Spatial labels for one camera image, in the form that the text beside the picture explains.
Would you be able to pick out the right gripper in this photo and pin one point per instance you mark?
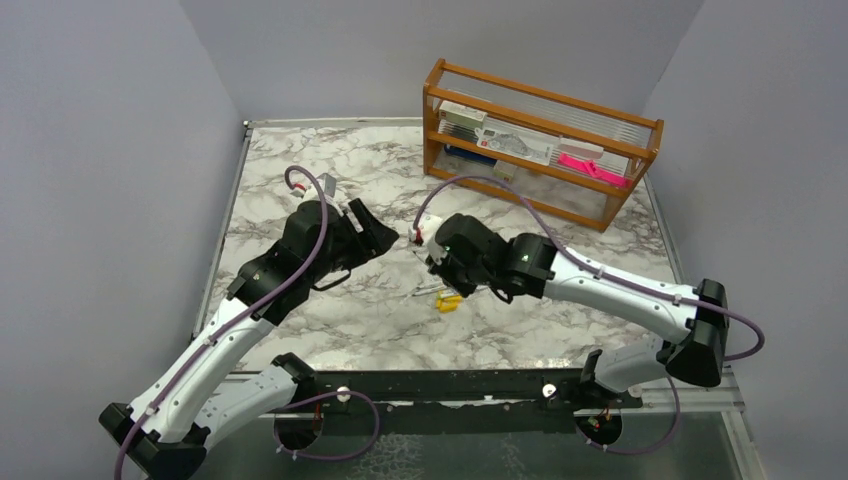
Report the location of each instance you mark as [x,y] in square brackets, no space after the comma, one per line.
[464,289]

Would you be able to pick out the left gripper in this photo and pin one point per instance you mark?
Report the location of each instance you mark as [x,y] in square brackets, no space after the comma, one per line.
[380,236]

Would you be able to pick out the yellow pen cap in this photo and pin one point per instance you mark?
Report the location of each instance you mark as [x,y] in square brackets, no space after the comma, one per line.
[446,307]
[457,299]

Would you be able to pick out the grey pen teal end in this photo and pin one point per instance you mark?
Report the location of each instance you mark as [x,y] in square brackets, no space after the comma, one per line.
[427,289]

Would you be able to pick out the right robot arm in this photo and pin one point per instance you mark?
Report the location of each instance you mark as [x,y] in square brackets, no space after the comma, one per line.
[688,325]

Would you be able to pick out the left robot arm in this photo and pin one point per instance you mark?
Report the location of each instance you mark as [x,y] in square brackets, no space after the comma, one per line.
[169,429]

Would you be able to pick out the orange wooden shelf rack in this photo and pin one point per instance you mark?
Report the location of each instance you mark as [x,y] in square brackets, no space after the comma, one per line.
[576,127]

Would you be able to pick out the blue flat box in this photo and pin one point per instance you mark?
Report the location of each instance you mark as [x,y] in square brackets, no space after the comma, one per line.
[469,155]

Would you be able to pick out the small white box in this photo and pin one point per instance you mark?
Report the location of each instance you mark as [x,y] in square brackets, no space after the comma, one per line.
[505,171]

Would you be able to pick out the white green box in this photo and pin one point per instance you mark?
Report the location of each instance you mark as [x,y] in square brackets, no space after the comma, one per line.
[462,115]

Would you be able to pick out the white printed card package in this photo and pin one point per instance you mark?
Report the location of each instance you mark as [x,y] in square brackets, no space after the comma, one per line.
[526,147]

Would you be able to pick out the pink plastic tool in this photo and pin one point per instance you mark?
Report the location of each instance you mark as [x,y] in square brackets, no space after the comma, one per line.
[614,173]

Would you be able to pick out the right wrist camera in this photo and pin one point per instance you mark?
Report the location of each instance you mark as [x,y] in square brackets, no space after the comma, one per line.
[422,234]

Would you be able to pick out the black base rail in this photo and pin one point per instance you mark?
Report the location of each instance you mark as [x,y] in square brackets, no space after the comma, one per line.
[435,402]

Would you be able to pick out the aluminium frame rail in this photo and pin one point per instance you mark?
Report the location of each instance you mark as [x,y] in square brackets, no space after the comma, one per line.
[689,391]

